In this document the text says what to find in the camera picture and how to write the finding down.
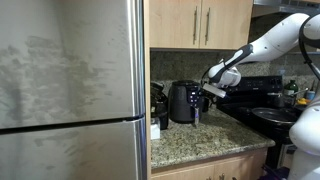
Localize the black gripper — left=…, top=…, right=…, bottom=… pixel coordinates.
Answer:
left=200, top=89, right=216, bottom=112

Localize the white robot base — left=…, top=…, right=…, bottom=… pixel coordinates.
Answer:
left=288, top=99, right=320, bottom=180

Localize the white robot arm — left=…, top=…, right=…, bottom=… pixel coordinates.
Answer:
left=202, top=13, right=320, bottom=98

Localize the black air fryer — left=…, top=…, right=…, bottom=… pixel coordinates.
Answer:
left=169, top=80, right=203, bottom=124

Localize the black coffee maker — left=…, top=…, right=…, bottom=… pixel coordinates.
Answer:
left=151, top=82, right=168, bottom=130

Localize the black electric stove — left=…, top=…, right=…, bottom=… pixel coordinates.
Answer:
left=216, top=76, right=300, bottom=168

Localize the small white box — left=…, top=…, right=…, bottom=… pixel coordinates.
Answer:
left=151, top=124, right=160, bottom=140

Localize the right upper cabinet door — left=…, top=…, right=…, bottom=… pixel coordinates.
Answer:
left=199, top=0, right=253, bottom=50

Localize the cabinet door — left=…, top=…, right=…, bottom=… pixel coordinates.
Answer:
left=199, top=0, right=253, bottom=50
left=149, top=0, right=202, bottom=49

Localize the steel saucepan on stove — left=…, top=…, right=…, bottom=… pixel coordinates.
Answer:
left=267, top=91, right=302, bottom=108

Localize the black frying pan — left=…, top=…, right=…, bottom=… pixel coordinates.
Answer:
left=251, top=107, right=297, bottom=125

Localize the left upper cabinet door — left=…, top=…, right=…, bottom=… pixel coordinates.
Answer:
left=149, top=0, right=202, bottom=49

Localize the lower wooden cabinet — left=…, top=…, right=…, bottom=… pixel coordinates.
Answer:
left=151, top=148, right=267, bottom=180

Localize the green glass bottle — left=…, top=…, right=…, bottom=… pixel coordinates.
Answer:
left=284, top=80, right=298, bottom=95

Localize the yellow item on counter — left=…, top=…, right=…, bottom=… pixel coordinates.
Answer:
left=297, top=98, right=308, bottom=105

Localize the blue cup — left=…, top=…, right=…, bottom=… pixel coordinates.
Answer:
left=306, top=91, right=315, bottom=100

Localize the stainless range hood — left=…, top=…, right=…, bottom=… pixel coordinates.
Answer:
left=252, top=0, right=320, bottom=17

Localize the stainless steel refrigerator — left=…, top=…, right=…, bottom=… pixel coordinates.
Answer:
left=0, top=0, right=147, bottom=180

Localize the air fryer basket handle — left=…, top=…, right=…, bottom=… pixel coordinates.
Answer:
left=194, top=107, right=200, bottom=125

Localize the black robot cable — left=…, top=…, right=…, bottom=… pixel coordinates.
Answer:
left=298, top=13, right=320, bottom=81

